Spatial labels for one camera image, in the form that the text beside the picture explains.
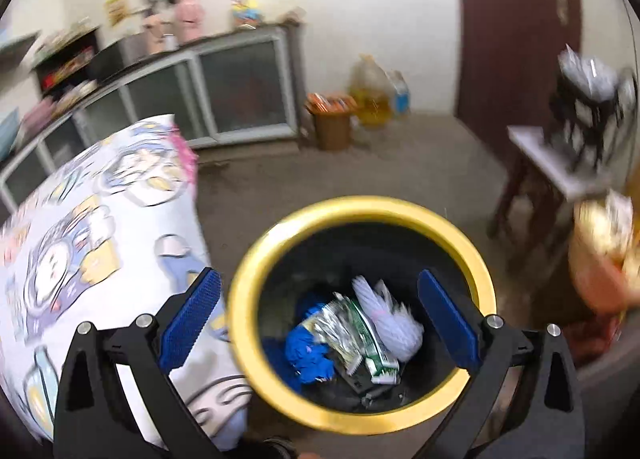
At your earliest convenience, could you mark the printed cartoon blanket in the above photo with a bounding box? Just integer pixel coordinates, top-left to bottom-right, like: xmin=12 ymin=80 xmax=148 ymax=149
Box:
xmin=0 ymin=113 xmax=254 ymax=451

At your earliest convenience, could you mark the black bin with yellow rim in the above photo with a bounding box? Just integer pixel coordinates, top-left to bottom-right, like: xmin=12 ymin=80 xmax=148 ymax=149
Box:
xmin=226 ymin=195 xmax=497 ymax=436

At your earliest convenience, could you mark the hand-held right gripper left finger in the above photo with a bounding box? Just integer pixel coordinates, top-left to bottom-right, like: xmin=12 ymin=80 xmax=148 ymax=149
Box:
xmin=52 ymin=266 xmax=224 ymax=459

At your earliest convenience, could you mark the black machine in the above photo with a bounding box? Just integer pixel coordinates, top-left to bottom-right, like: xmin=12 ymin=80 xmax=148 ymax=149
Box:
xmin=544 ymin=46 xmax=639 ymax=173

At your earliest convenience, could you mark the colourful pen holder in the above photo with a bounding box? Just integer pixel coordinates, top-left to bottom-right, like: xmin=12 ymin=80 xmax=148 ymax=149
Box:
xmin=230 ymin=0 xmax=264 ymax=30

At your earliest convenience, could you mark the yellow oil bottle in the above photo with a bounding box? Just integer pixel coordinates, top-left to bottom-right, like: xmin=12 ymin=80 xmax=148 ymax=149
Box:
xmin=349 ymin=53 xmax=394 ymax=128

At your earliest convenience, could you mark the dark shelf with goods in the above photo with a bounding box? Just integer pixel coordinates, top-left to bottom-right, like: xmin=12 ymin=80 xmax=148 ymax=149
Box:
xmin=29 ymin=26 xmax=102 ymax=101

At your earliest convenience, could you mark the long cabinet with glass doors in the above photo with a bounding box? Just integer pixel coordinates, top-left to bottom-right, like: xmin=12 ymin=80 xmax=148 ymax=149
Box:
xmin=0 ymin=20 xmax=307 ymax=211

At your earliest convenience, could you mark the silver foil wrapper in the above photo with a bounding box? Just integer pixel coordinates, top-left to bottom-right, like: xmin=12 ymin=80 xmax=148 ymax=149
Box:
xmin=299 ymin=295 xmax=382 ymax=371

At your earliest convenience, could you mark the wooden stool with white top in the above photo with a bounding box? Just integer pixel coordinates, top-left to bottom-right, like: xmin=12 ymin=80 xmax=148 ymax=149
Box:
xmin=486 ymin=123 xmax=622 ymax=251

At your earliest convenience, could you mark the brown waste bin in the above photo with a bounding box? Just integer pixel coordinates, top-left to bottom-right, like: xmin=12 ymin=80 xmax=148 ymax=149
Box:
xmin=304 ymin=92 xmax=359 ymax=153

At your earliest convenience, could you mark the dark red door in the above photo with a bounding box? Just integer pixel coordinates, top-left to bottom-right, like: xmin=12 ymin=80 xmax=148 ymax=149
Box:
xmin=454 ymin=0 xmax=584 ymax=161

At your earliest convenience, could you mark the green snack packet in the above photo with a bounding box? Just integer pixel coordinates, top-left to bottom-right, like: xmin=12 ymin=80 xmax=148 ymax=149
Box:
xmin=344 ymin=298 xmax=402 ymax=386

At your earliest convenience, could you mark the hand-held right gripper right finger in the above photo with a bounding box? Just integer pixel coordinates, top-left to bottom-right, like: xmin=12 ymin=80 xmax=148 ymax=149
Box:
xmin=416 ymin=267 xmax=587 ymax=459

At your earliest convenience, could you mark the yellow wall sign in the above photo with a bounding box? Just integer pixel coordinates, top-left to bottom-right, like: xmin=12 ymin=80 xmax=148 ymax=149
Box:
xmin=101 ymin=0 xmax=132 ymax=31

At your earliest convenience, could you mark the blue wrapper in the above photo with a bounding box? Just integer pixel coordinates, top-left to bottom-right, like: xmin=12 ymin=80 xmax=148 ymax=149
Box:
xmin=284 ymin=303 xmax=337 ymax=386

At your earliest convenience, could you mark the yellow plastic bag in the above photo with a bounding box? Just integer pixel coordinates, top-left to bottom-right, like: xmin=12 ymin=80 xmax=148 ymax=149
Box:
xmin=569 ymin=188 xmax=640 ymax=316

